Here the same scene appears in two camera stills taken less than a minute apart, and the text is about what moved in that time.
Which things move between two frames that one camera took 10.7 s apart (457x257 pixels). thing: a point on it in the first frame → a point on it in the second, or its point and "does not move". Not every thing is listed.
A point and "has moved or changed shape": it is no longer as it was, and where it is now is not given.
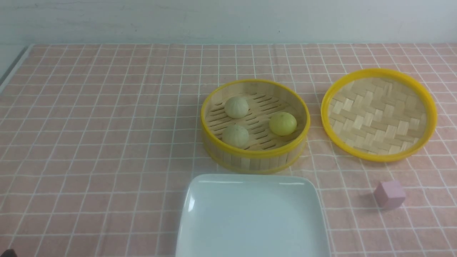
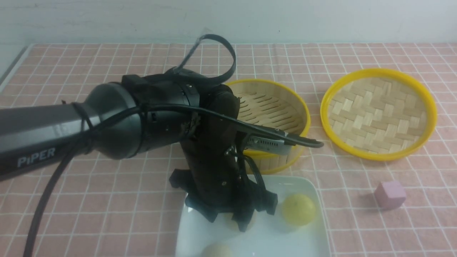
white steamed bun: (235, 136) has moved or changed shape
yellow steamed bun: (282, 124) → (299, 209)
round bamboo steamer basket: (254, 126) does not move
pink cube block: (390, 195) does not move
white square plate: (251, 215) does not move
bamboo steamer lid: (378, 114) does not move
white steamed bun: (236, 107) has moved or changed shape
